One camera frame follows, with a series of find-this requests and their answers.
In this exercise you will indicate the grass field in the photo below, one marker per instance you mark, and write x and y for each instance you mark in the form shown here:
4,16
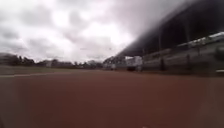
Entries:
26,70

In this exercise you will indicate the red running track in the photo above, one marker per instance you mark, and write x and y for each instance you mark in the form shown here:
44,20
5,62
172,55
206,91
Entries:
110,100

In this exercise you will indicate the roofed grandstand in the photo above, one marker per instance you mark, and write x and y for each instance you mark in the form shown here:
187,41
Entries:
186,50

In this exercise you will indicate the row of trees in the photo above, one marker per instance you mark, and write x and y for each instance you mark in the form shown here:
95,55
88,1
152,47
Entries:
40,62

